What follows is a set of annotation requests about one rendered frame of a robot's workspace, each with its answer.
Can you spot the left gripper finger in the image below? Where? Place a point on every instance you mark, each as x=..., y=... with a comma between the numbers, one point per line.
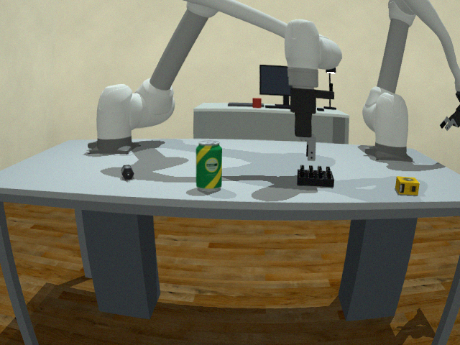
x=444, y=122
x=448, y=126

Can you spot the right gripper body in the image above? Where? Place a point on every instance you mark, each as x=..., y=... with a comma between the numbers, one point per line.
x=303, y=98

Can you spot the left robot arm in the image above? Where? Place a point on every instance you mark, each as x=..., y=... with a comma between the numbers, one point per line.
x=390, y=119

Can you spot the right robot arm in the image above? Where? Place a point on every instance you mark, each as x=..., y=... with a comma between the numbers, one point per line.
x=120, y=111

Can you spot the green and yellow drink can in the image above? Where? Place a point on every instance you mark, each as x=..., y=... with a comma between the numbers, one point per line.
x=209, y=166

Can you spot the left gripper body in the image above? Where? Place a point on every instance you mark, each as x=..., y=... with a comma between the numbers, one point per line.
x=456, y=115

